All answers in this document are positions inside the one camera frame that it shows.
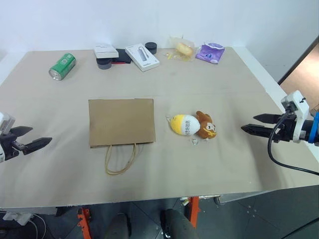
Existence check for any dark grey round container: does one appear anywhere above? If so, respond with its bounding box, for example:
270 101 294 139
97 58 113 70

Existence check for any small white box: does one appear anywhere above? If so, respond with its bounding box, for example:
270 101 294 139
94 43 120 60

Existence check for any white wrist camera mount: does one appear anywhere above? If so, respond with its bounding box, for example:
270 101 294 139
281 90 310 144
0 112 16 136

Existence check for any black flat case red edge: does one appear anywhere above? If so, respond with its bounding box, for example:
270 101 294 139
111 48 133 65

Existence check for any brown plush monkey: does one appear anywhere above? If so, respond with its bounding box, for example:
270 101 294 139
195 110 218 139

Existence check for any long white product box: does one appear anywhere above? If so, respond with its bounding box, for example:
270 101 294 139
125 43 160 72

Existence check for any white cable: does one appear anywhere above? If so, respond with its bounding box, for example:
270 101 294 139
29 214 47 239

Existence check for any white power adapter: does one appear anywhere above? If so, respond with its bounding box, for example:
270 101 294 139
2 211 34 226

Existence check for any orange table leg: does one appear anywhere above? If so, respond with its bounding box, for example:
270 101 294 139
76 206 92 239
187 196 201 229

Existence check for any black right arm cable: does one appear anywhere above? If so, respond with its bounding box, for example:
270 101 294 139
267 114 319 176

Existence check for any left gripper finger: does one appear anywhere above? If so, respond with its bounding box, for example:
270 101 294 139
10 126 34 138
23 136 53 156

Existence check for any brown paper bag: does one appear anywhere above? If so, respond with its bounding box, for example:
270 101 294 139
88 98 157 176

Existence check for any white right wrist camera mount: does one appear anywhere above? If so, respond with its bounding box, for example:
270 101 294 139
281 90 310 144

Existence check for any yellow white plush toy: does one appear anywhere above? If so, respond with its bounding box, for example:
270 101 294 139
165 114 201 137

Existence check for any purple plastic pouch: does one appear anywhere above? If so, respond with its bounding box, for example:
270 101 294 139
195 41 225 65

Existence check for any green drink can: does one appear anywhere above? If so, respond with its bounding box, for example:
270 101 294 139
48 52 77 82

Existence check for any bread in clear bag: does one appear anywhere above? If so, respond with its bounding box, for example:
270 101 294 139
169 35 195 61

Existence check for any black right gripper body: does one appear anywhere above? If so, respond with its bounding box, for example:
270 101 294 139
273 112 299 143

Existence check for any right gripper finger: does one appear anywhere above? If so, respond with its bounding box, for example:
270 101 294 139
240 123 277 140
252 113 285 124

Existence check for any grey table frame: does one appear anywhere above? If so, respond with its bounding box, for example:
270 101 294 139
213 183 319 206

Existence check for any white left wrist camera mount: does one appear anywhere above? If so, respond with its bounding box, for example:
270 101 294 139
0 112 16 136

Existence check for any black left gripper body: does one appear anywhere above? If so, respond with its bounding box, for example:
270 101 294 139
0 132 27 161

